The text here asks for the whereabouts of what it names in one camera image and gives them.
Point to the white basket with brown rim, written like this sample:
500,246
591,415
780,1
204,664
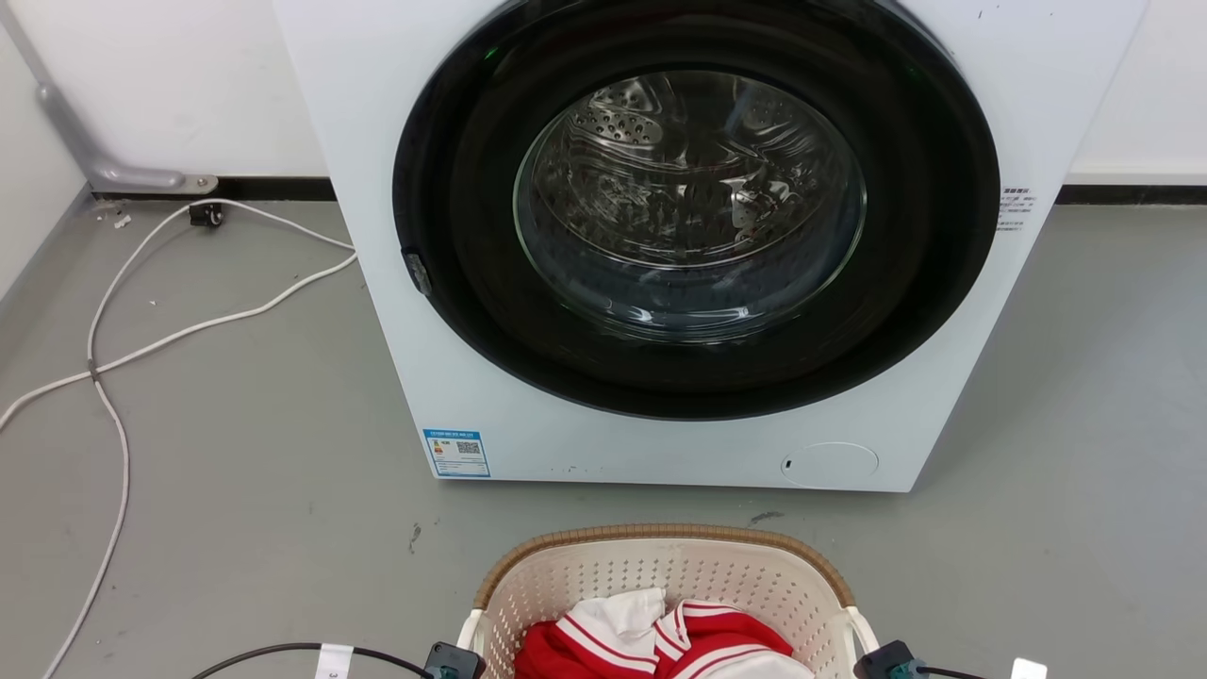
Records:
660,566

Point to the black round washer door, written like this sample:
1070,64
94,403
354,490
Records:
453,189

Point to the small printed text sticker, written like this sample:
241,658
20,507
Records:
1015,209

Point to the blue energy label sticker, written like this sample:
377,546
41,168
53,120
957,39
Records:
457,454

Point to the small black caster wheel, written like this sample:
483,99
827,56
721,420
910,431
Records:
206,214

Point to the grey metal wall bracket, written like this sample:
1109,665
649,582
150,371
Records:
71,132

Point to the round white filter cover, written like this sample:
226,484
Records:
830,465

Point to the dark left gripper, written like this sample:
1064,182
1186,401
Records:
453,662

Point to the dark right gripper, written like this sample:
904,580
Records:
886,660

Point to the white front-load washing machine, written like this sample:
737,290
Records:
377,141

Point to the red white striped garment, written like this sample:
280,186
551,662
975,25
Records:
717,637

